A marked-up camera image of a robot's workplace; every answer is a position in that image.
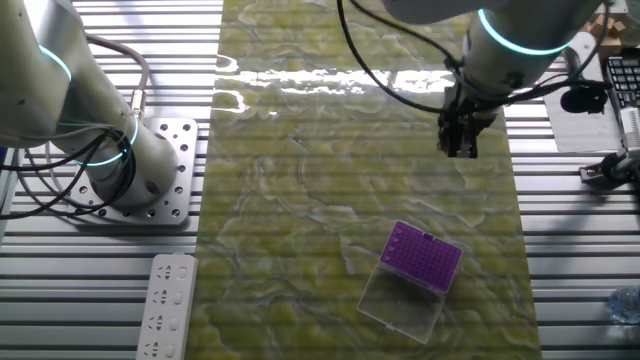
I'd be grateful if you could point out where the black cable bundle at base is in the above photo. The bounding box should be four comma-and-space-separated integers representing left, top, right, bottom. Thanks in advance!
0, 127, 140, 221

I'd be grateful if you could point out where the green marble pattern mat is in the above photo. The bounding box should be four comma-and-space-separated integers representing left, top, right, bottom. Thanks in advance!
184, 0, 544, 360

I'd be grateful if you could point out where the black keyboard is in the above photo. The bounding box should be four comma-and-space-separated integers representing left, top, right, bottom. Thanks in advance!
603, 55, 640, 109

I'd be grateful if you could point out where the grey cable with metal connector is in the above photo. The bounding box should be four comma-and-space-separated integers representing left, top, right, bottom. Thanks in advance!
85, 33, 151, 124

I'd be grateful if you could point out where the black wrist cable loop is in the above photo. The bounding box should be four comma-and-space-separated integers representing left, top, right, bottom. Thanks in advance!
335, 0, 615, 116

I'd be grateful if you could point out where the white paper sheet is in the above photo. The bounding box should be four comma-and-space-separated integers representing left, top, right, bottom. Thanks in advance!
542, 82, 624, 154

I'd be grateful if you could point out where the black clamp tool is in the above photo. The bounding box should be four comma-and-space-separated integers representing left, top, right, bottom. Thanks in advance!
578, 148, 640, 191

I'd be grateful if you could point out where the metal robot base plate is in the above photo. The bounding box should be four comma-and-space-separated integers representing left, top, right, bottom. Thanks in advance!
64, 117, 200, 226

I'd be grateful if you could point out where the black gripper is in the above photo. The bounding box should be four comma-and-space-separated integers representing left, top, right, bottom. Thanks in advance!
436, 83, 502, 160

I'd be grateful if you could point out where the white power strip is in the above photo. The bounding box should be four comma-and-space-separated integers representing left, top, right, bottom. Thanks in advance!
134, 252, 200, 360

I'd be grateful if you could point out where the white ribbed device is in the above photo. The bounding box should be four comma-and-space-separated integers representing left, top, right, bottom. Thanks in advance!
618, 106, 640, 150

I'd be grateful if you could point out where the large wooden block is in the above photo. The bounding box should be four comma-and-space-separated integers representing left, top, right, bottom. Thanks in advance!
587, 32, 624, 60

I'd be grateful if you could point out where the purple pipette tip box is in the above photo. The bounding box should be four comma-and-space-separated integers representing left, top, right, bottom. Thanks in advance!
355, 220, 464, 346

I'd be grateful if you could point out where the clear plastic water bottle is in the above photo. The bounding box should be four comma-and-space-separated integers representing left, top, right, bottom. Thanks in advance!
607, 285, 640, 325

